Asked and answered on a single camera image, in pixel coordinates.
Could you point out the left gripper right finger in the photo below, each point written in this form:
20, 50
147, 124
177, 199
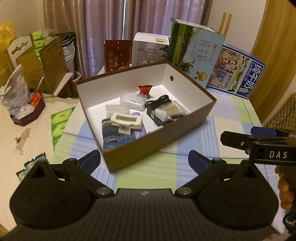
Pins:
206, 169

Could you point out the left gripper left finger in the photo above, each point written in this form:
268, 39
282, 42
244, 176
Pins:
80, 172

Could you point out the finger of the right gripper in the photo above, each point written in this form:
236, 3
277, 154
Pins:
236, 140
263, 132

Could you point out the white hair clip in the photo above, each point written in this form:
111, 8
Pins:
126, 123

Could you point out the cotton swab bag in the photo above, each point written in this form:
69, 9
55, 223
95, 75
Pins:
170, 111

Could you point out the clear plastic container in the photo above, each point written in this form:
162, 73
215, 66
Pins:
116, 108

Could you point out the black shaver box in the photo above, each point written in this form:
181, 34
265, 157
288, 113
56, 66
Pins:
152, 104

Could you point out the clear floss pick box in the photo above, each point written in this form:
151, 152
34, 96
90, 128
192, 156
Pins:
134, 101

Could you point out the red snack packet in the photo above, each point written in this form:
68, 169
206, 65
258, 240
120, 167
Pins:
144, 90

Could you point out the person's right hand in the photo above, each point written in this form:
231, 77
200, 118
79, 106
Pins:
286, 196

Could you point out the quilted brown chair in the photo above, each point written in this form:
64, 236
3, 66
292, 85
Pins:
285, 117

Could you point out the plaid tablecloth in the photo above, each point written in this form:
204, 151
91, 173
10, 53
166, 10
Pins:
168, 167

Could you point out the green tissue packet on bed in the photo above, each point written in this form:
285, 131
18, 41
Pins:
58, 123

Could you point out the teal medicine packets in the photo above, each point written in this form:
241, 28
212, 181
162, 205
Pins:
29, 164

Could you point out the blue cartoon milk box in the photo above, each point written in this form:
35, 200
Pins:
236, 72

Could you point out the dark red hexagonal tray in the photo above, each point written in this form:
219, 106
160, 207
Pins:
31, 111

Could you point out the brown open storage box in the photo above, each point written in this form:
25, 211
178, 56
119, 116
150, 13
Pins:
166, 79

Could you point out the crumpled white plastic bag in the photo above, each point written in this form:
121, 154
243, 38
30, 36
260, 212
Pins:
15, 93

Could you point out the green blue milk carton box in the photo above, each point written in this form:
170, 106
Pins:
194, 49

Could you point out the brown cardboard box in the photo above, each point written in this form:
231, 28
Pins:
45, 71

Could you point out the dark red gift box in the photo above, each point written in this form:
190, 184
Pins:
117, 54

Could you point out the white bucket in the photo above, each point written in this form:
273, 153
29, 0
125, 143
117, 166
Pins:
68, 41

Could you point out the white humidifier box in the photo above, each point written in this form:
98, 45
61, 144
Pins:
149, 48

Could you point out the green tissue packs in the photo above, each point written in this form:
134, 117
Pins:
41, 38

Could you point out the purple curtain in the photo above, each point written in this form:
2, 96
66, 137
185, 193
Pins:
96, 21

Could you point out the yellow plastic bag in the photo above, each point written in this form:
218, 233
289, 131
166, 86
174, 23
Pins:
7, 37

